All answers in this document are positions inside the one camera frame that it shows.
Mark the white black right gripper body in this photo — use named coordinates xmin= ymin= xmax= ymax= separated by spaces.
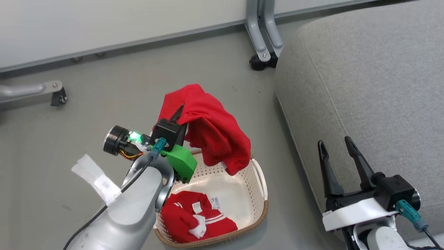
xmin=322 ymin=189 xmax=400 ymax=232

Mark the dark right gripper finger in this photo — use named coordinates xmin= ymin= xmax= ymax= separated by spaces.
xmin=344 ymin=136 xmax=377 ymax=190
xmin=317 ymin=140 xmax=345 ymax=199

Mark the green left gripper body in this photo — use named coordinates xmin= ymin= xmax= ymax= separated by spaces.
xmin=162 ymin=144 xmax=198 ymax=184

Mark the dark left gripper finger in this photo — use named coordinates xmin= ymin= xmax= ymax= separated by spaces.
xmin=170 ymin=103 xmax=185 ymax=125

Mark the plain red garment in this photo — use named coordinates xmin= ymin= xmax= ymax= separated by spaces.
xmin=158 ymin=83 xmax=251 ymax=176

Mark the red garment with white stripes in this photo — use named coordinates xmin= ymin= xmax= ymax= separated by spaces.
xmin=160 ymin=190 xmax=238 ymax=243

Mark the cream perforated laundry basket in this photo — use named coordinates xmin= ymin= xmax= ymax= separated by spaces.
xmin=153 ymin=149 xmax=269 ymax=249

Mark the grey fabric sofa seat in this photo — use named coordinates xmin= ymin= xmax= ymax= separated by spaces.
xmin=275 ymin=0 xmax=444 ymax=243

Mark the white paper tag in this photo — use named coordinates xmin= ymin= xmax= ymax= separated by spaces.
xmin=71 ymin=155 xmax=122 ymax=205

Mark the black caster wheel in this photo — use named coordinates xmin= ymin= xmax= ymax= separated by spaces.
xmin=51 ymin=87 xmax=68 ymax=107
xmin=249 ymin=52 xmax=279 ymax=71

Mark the grey metal partition stand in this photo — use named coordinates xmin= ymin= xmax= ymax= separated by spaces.
xmin=245 ymin=0 xmax=284 ymax=63

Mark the white partition panel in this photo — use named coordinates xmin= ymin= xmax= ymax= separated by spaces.
xmin=0 ymin=0 xmax=417 ymax=74

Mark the grey metal stand leg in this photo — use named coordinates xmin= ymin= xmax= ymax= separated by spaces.
xmin=0 ymin=81 xmax=64 ymax=111

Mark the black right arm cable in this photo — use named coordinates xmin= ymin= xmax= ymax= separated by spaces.
xmin=395 ymin=200 xmax=444 ymax=250

